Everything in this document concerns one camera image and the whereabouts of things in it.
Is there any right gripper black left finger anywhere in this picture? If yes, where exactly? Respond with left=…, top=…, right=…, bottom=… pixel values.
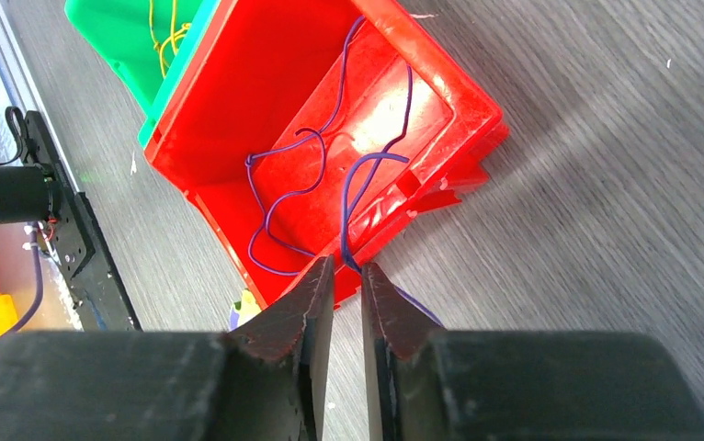
left=0, top=257, right=335, bottom=440

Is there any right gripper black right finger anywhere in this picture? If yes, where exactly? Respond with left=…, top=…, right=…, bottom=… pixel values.
left=361, top=264, right=704, bottom=440

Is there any yellow cable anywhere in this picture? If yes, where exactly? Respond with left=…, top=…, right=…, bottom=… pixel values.
left=146, top=0, right=194, bottom=79

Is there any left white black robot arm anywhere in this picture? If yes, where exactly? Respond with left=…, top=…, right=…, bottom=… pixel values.
left=0, top=106, right=69, bottom=225

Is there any green frog toy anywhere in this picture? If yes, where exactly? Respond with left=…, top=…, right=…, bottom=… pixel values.
left=229, top=288, right=262, bottom=331

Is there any red plastic bin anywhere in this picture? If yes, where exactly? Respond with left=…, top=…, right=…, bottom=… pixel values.
left=143, top=1, right=508, bottom=307

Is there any green plastic bin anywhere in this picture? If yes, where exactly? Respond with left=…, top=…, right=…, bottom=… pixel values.
left=64, top=0, right=219, bottom=147

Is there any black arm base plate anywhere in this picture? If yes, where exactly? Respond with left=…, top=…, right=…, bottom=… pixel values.
left=25, top=110, right=141, bottom=331

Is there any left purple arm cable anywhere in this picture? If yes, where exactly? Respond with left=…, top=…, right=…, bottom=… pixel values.
left=0, top=228, right=46, bottom=365

